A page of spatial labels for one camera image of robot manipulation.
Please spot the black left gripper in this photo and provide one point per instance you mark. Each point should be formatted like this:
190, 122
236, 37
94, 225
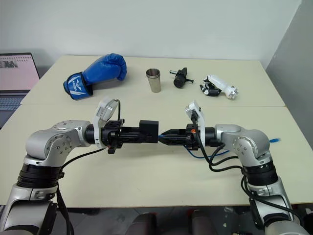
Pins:
115, 137

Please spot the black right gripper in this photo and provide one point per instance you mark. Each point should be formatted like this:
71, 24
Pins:
192, 139

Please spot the small black box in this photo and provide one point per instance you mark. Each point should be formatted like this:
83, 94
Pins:
152, 132

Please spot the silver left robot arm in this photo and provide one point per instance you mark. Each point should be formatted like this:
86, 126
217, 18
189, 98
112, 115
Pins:
44, 144

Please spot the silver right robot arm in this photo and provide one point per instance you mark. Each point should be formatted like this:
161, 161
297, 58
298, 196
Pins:
247, 144

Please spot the stacked steel cups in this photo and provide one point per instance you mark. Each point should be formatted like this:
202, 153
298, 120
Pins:
154, 80

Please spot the black cylindrical tool part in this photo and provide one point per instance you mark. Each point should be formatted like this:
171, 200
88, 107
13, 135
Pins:
180, 78

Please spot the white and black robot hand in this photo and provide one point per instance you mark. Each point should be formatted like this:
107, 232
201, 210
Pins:
220, 84

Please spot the blue boxing glove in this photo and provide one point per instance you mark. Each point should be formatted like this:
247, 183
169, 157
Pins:
102, 69

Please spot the dark rounded shape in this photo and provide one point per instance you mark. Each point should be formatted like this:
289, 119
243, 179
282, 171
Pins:
141, 224

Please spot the open laptop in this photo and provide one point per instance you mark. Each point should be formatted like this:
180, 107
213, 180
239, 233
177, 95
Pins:
15, 76

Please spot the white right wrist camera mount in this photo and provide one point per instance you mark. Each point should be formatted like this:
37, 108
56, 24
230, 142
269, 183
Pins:
195, 107

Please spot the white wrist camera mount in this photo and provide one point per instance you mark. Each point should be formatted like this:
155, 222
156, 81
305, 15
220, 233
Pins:
195, 107
104, 110

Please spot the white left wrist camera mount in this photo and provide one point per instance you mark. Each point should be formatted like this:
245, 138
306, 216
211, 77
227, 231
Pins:
104, 110

